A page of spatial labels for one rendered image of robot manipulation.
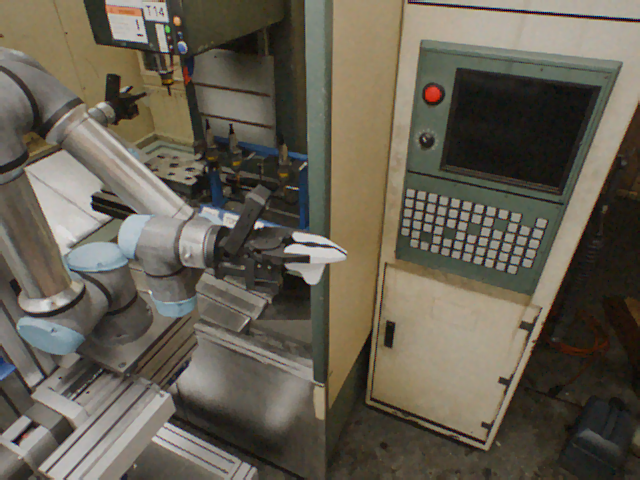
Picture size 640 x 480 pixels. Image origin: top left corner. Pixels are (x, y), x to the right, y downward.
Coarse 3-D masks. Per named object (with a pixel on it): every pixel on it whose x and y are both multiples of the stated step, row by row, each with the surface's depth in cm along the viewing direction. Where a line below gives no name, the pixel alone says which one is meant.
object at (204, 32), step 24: (96, 0) 156; (168, 0) 144; (192, 0) 145; (216, 0) 156; (240, 0) 167; (264, 0) 181; (96, 24) 162; (144, 24) 153; (168, 24) 149; (192, 24) 148; (216, 24) 159; (240, 24) 171; (264, 24) 185; (144, 48) 158; (168, 48) 154; (192, 48) 151
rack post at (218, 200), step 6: (210, 174) 196; (216, 174) 197; (210, 180) 198; (216, 180) 198; (210, 186) 200; (216, 186) 199; (216, 192) 201; (216, 198) 203; (222, 198) 206; (228, 198) 209; (210, 204) 205; (216, 204) 205; (222, 204) 205
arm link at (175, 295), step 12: (156, 276) 75; (168, 276) 75; (180, 276) 77; (192, 276) 81; (156, 288) 77; (168, 288) 77; (180, 288) 78; (192, 288) 81; (156, 300) 79; (168, 300) 78; (180, 300) 79; (192, 300) 82; (168, 312) 80; (180, 312) 81
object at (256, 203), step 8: (256, 192) 66; (264, 192) 67; (248, 200) 65; (256, 200) 65; (264, 200) 65; (248, 208) 66; (256, 208) 66; (264, 208) 67; (240, 216) 67; (248, 216) 67; (256, 216) 66; (240, 224) 67; (248, 224) 67; (232, 232) 69; (240, 232) 68; (248, 232) 68; (232, 240) 69; (240, 240) 69; (224, 248) 71; (232, 248) 70
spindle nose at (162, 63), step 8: (144, 56) 177; (152, 56) 175; (160, 56) 175; (168, 56) 176; (176, 56) 179; (144, 64) 179; (152, 64) 177; (160, 64) 177; (168, 64) 178; (176, 64) 180
